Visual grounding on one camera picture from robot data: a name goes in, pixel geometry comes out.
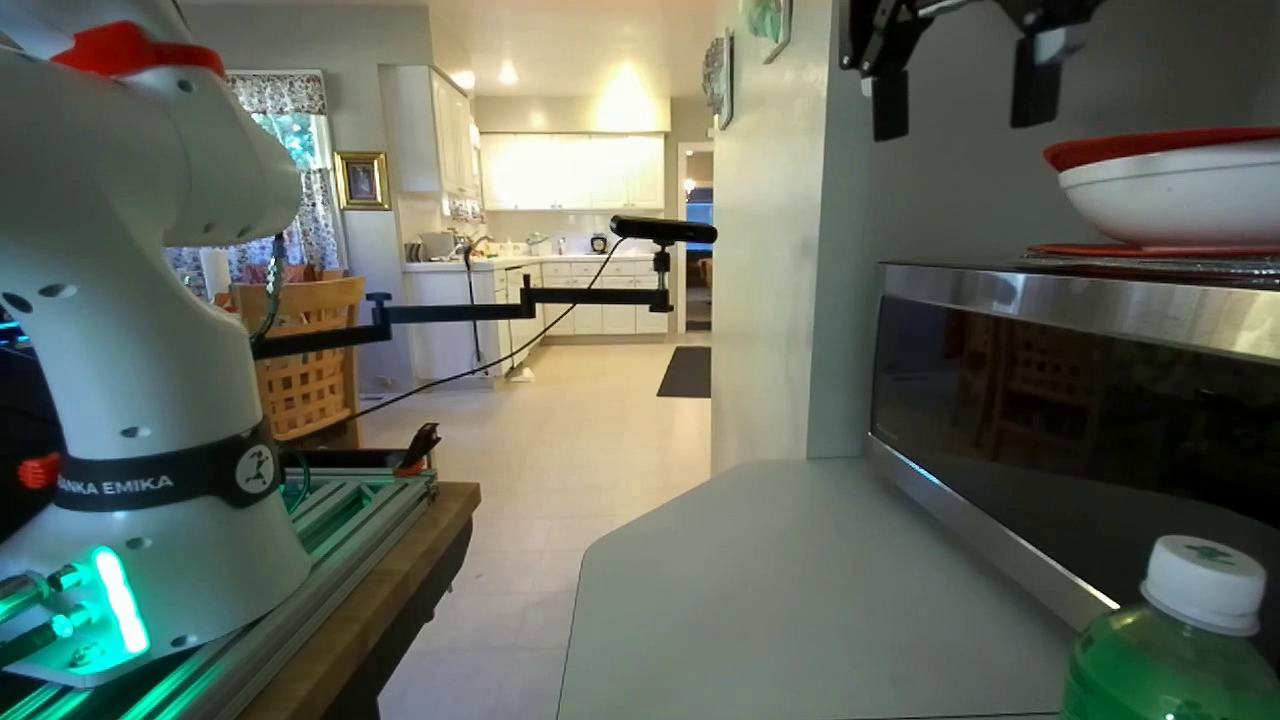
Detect round wall picture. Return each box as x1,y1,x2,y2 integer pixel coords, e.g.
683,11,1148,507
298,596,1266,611
700,28,738,131

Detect green plastic bottle white cap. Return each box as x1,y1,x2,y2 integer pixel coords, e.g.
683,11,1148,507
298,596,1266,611
1059,531,1280,720

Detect green wall picture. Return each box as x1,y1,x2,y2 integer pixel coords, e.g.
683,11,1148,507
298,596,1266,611
742,0,795,66

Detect stainless steel black microwave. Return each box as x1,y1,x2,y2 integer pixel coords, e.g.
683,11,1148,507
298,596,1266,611
865,255,1280,643

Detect black door mat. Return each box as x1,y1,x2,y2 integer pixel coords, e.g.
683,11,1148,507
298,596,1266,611
653,344,717,399

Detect aluminium rail base plate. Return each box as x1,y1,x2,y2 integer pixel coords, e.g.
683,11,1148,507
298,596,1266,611
0,464,443,720

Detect wicker basket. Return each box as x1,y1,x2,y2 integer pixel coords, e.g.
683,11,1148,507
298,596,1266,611
216,273,369,444

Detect gold picture frame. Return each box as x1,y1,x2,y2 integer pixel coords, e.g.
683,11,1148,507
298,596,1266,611
334,147,393,215

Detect white kitchen counter cabinets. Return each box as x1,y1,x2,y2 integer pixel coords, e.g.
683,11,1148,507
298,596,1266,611
397,251,675,391

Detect black camera on boom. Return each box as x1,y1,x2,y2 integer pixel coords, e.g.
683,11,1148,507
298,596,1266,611
607,211,722,249

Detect black clamp red tip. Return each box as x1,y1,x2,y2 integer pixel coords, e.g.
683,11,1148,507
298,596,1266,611
283,421,449,480

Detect flat red plate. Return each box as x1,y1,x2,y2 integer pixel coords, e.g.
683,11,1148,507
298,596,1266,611
1023,236,1280,265

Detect wooden table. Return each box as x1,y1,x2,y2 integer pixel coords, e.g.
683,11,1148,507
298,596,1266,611
238,480,485,720

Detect white wall cabinet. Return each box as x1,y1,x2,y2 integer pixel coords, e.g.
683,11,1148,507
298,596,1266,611
378,58,489,225

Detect thin black cable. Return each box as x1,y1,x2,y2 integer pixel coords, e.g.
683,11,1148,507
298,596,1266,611
353,236,634,416

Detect patterned window curtain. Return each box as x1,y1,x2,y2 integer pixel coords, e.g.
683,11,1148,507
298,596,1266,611
164,66,353,305

